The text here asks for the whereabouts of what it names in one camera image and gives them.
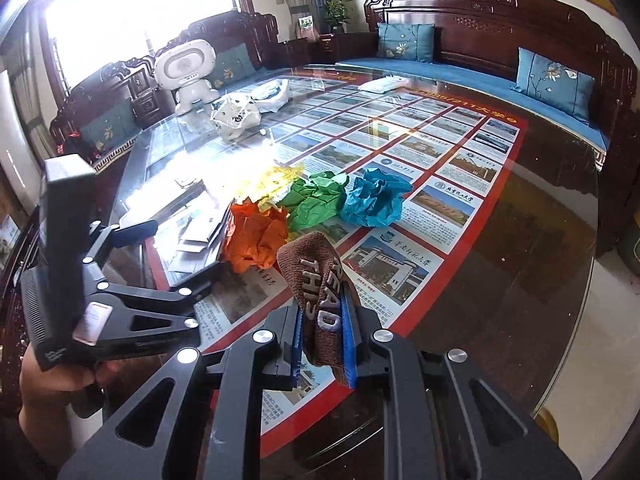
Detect black tower speaker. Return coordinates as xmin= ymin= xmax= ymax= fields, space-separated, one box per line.
xmin=310 ymin=0 xmax=331 ymax=36

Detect white robot toy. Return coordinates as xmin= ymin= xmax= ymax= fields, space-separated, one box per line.
xmin=152 ymin=39 xmax=221 ymax=116

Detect carved dark wooden sofa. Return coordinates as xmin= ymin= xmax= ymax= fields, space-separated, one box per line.
xmin=362 ymin=0 xmax=638 ymax=256

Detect yellow rimmed bin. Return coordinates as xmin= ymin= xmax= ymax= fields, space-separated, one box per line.
xmin=532 ymin=405 xmax=560 ymax=443

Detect brown lettered cloth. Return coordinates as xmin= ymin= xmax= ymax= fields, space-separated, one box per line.
xmin=276 ymin=231 xmax=360 ymax=388

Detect red bordered photo poster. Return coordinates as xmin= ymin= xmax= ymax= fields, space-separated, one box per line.
xmin=142 ymin=72 xmax=523 ymax=458

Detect white ceramic figurine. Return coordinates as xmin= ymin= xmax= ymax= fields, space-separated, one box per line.
xmin=212 ymin=94 xmax=262 ymax=142

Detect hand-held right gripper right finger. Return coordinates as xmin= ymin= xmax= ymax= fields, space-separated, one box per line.
xmin=340 ymin=299 xmax=583 ymax=480

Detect green crumpled paper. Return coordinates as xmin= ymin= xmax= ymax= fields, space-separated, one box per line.
xmin=277 ymin=170 xmax=353 ymax=233

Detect black tray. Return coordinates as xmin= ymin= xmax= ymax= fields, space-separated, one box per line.
xmin=120 ymin=180 xmax=236 ymax=286

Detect teal floral armchair cushion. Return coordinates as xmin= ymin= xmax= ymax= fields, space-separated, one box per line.
xmin=80 ymin=97 xmax=138 ymax=153
xmin=205 ymin=42 xmax=256 ymax=88

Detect blue floral cushion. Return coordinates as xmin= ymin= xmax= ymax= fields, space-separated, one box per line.
xmin=376 ymin=22 xmax=436 ymax=64
xmin=515 ymin=47 xmax=596 ymax=126

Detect orange crumpled paper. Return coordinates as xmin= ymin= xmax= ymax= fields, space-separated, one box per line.
xmin=222 ymin=199 xmax=291 ymax=275

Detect green potted plant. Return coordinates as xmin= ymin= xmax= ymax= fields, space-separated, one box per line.
xmin=325 ymin=0 xmax=353 ymax=36

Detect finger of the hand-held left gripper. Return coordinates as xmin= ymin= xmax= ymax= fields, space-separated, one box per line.
xmin=82 ymin=280 xmax=214 ymax=361
xmin=82 ymin=219 xmax=159 ymax=286

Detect carved dark wooden armchair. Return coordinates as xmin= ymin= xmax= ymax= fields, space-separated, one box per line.
xmin=187 ymin=10 xmax=281 ymax=91
xmin=50 ymin=55 xmax=166 ymax=161

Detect teal crumpled paper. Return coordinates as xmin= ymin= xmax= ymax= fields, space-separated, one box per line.
xmin=340 ymin=167 xmax=413 ymax=228

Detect dark wooden corner table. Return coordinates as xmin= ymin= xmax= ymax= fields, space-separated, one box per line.
xmin=287 ymin=32 xmax=378 ymax=68

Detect white and blue plastic bag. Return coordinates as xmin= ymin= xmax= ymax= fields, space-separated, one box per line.
xmin=247 ymin=79 xmax=291 ymax=112

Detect large bright window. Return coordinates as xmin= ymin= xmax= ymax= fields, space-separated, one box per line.
xmin=42 ymin=0 xmax=251 ymax=91

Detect person's left hand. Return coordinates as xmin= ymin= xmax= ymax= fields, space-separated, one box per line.
xmin=20 ymin=354 xmax=121 ymax=441

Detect yellow crumpled paper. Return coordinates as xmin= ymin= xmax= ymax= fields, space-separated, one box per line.
xmin=245 ymin=162 xmax=306 ymax=206

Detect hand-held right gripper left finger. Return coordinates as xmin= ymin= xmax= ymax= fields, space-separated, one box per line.
xmin=57 ymin=305 xmax=304 ymax=480

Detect white tissue packet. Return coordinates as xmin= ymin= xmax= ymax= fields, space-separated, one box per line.
xmin=357 ymin=75 xmax=408 ymax=93

